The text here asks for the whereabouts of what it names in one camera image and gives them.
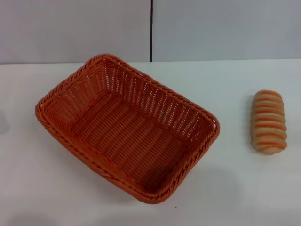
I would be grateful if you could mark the orange woven plastic basket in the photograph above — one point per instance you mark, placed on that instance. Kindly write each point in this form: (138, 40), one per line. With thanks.
(131, 139)

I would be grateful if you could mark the striped twisted bread roll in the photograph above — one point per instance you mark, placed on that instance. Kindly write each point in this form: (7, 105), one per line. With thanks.
(268, 122)

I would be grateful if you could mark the black vertical wall seam strip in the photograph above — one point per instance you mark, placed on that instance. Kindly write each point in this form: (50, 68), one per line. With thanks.
(151, 30)

